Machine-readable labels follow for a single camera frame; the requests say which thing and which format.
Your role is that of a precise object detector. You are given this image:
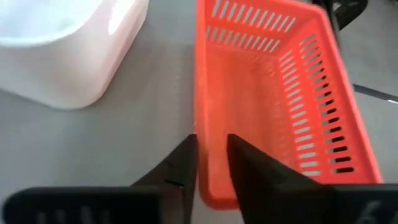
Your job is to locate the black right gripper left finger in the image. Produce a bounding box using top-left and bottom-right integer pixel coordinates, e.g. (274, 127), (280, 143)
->
(130, 134), (199, 224)

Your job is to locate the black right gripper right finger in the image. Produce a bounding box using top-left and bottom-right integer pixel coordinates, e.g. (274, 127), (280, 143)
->
(226, 134), (335, 224)

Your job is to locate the orange slotted plastic basket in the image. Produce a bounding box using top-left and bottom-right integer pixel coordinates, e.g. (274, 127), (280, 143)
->
(193, 0), (384, 211)

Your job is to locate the grey table mat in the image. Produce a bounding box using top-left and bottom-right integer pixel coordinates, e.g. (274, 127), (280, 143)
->
(0, 0), (398, 200)

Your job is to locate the white plastic storage bin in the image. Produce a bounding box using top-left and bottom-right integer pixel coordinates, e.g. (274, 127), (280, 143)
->
(0, 0), (150, 110)

